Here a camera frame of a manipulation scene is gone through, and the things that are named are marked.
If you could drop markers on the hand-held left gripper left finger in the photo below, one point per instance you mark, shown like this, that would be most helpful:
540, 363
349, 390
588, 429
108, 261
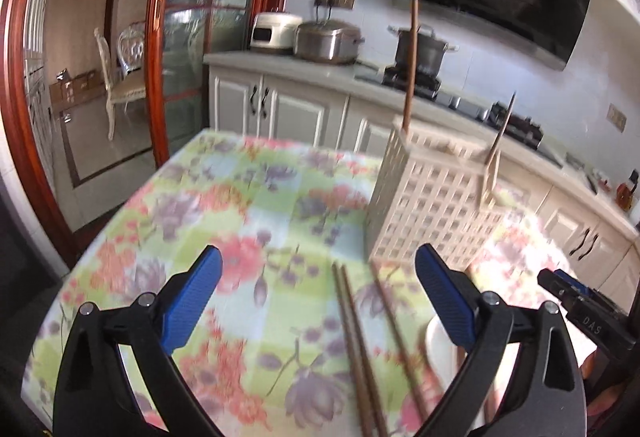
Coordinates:
192, 297

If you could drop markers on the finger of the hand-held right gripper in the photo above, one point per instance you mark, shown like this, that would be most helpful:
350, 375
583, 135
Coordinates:
555, 289
572, 281

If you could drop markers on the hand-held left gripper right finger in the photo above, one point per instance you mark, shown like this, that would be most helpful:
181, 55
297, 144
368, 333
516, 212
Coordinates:
445, 297

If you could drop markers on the white ceramic spoon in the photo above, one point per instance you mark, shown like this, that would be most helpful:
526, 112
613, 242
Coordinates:
441, 364

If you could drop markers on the cream perforated utensil holder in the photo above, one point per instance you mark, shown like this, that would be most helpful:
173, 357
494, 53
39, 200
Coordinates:
435, 207

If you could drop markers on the person's right forearm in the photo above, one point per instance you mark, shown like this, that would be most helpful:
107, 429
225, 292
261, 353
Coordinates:
602, 397

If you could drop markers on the floral tablecloth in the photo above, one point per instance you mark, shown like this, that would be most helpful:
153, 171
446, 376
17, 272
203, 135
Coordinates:
250, 227

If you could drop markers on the brown sauce bottle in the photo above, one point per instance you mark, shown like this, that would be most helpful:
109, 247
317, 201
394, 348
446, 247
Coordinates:
627, 192

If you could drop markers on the black gas stove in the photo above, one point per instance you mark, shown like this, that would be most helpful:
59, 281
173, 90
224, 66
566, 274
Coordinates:
465, 104

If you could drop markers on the white kitchen cabinets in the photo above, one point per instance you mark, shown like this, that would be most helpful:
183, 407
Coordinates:
300, 102

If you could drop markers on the white dining chair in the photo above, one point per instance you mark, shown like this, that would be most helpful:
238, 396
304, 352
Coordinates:
131, 48
112, 87

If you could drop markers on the cardboard boxes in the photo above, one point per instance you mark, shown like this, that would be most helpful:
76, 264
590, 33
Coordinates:
75, 89

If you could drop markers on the steel stock pot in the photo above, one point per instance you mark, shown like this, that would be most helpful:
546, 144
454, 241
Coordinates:
430, 52

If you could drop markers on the red framed glass door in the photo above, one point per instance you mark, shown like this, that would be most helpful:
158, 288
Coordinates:
215, 32

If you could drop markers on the white rice cooker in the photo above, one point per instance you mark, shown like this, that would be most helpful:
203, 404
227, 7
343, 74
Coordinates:
272, 32

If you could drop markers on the stainless steel electric cooker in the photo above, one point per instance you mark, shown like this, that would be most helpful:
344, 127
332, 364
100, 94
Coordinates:
325, 42

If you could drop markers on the beige wall switch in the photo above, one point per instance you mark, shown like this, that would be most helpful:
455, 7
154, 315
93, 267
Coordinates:
617, 117

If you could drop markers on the wall power outlet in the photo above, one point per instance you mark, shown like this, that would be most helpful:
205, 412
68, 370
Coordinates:
334, 0

